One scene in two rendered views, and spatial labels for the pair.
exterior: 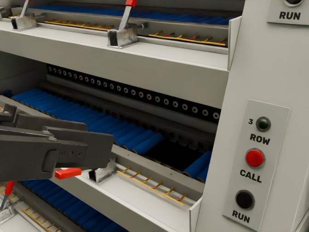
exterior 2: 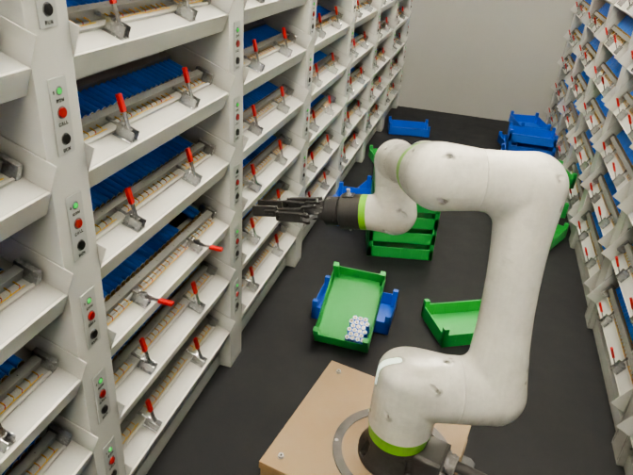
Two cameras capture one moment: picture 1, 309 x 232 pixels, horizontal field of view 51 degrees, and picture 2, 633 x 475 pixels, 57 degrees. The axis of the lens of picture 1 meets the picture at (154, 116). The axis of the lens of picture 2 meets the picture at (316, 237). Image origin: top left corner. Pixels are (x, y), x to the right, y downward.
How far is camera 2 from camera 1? 1.70 m
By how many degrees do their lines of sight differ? 106
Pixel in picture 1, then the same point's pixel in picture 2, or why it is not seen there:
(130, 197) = (208, 238)
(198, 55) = (211, 164)
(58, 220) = (156, 320)
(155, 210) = (215, 232)
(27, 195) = (131, 348)
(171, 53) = (207, 170)
